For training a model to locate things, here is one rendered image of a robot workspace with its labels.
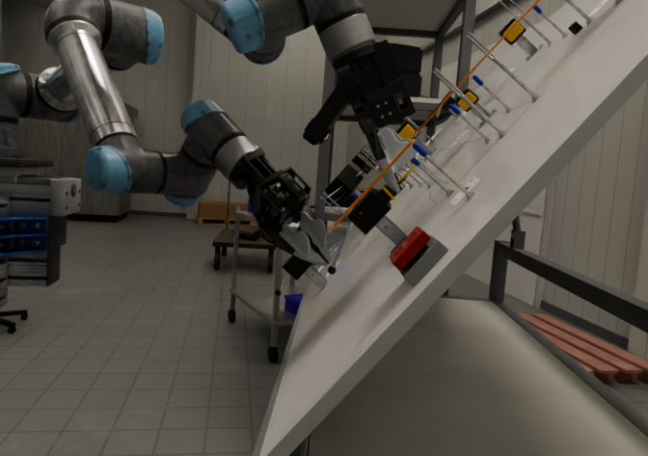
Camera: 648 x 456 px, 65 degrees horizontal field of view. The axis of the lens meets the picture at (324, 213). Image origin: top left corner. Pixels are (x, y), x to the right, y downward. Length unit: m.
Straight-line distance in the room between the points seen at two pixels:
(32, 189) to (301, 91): 9.78
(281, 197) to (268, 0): 0.28
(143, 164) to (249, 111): 10.00
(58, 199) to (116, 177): 0.56
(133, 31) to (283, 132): 9.77
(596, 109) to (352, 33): 0.34
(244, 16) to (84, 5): 0.46
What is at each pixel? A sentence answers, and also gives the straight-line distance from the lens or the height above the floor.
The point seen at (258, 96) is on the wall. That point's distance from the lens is 10.90.
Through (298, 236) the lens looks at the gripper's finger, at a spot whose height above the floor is 1.08.
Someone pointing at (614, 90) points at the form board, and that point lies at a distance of 0.58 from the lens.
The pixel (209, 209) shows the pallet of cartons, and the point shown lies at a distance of 9.74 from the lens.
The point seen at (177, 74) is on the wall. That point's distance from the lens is 11.00.
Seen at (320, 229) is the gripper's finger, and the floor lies 1.09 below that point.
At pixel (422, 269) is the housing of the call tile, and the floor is 1.09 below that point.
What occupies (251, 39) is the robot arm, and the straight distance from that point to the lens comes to 0.75.
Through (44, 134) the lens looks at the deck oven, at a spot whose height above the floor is 1.44.
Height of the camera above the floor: 1.19
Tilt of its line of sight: 5 degrees down
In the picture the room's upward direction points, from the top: 4 degrees clockwise
